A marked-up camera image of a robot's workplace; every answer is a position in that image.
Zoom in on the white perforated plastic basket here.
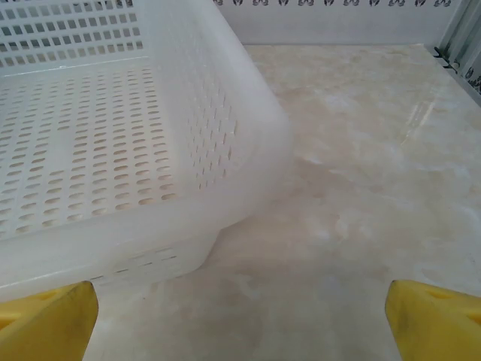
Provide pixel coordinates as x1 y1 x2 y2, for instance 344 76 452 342
0 0 295 302

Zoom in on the aluminium frame post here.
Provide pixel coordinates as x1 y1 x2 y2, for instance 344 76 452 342
435 0 481 95

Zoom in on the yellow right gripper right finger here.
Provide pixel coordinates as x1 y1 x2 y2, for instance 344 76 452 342
383 279 481 361

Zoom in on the black frame corner bracket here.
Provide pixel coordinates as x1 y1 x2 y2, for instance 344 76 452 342
434 45 462 71

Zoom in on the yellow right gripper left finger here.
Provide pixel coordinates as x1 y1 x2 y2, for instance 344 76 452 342
0 280 99 361

